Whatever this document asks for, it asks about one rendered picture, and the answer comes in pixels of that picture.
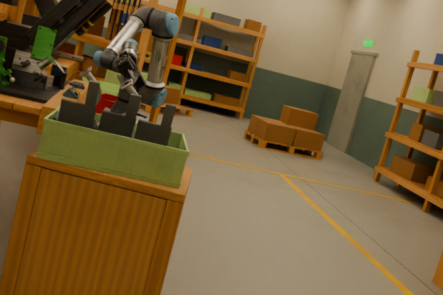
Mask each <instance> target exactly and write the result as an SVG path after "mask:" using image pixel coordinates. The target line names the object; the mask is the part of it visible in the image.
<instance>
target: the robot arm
mask: <svg viewBox="0 0 443 295"><path fill-rule="evenodd" d="M144 28H147V29H149V30H152V36H153V37H154V41H153V46H152V53H151V57H150V66H149V70H148V77H147V79H146V80H144V79H143V77H142V75H141V73H140V71H139V69H138V67H137V59H138V43H137V42H136V41H135V40H134V39H133V38H134V37H135V36H136V35H137V34H138V32H141V31H143V29H144ZM178 30H179V18H178V16H177V15H176V14H173V13H171V12H167V11H163V10H160V9H156V8H154V7H144V8H141V9H139V10H137V11H135V12H134V13H133V14H132V15H130V17H128V19H127V23H126V24H125V25H124V27H123V28H122V29H121V31H120V32H119V33H118V34H117V35H116V36H115V38H114V39H113V40H112V41H111V43H110V44H109V45H108V46H107V47H106V49H105V50H104V51H97V52H95V53H94V56H93V63H94V64H95V65H96V66H98V67H101V68H105V69H108V70H112V71H113V72H117V73H119V74H121V76H119V75H117V78H118V80H119V82H120V83H121V84H122V83H123V82H126V81H127V80H130V79H133V84H132V86H133V88H134V89H135V90H136V92H137V93H138V95H141V96H142V98H141V103H143V104H146V105H149V106H151V107H160V106H161V105H162V103H163V102H164V100H165V98H166V95H167V90H166V89H164V86H165V84H164V83H163V74H164V70H165V63H166V59H167V52H168V47H169V41H170V40H172V39H173V37H174V36H176V35H177V33H178ZM130 96H131V95H130V94H129V92H128V91H127V90H126V88H124V89H121V85H120V88H119V93H118V95H117V100H116V102H115V103H114V104H113V106H112V108H111V110H110V112H113V113H119V114H123V113H126V111H127V107H128V104H129V100H130Z"/></svg>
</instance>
